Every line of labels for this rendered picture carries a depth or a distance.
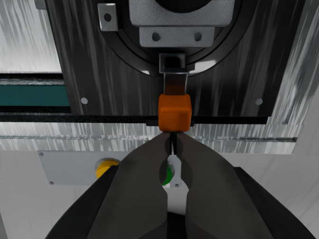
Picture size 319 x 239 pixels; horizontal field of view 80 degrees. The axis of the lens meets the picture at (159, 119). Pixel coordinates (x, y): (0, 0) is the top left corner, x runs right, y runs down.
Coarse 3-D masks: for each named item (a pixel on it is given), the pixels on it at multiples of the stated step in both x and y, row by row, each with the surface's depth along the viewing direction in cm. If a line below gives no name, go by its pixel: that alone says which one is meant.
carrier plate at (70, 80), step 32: (64, 0) 18; (288, 0) 17; (64, 32) 19; (96, 32) 19; (256, 32) 19; (288, 32) 18; (64, 64) 21; (96, 64) 20; (224, 64) 20; (256, 64) 20; (96, 96) 22; (128, 96) 22; (192, 96) 22; (224, 96) 22; (256, 96) 22
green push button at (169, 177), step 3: (168, 165) 27; (168, 168) 27; (168, 171) 27; (171, 171) 27; (168, 174) 27; (171, 174) 27; (168, 177) 27; (171, 177) 27; (165, 180) 28; (168, 180) 27; (165, 183) 28; (168, 183) 28
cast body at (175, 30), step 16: (144, 0) 8; (160, 0) 7; (176, 0) 7; (192, 0) 7; (208, 0) 7; (224, 0) 8; (144, 16) 8; (160, 16) 8; (176, 16) 8; (192, 16) 8; (208, 16) 8; (224, 16) 8; (144, 32) 11; (160, 32) 11; (176, 32) 11; (192, 32) 11; (208, 32) 11
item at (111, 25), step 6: (102, 6) 15; (108, 6) 15; (114, 6) 15; (102, 12) 15; (108, 12) 15; (114, 12) 15; (120, 12) 16; (102, 18) 15; (108, 18) 15; (114, 18) 15; (120, 18) 16; (102, 24) 15; (108, 24) 15; (114, 24) 15; (120, 24) 16; (102, 30) 16; (108, 30) 16; (114, 30) 16
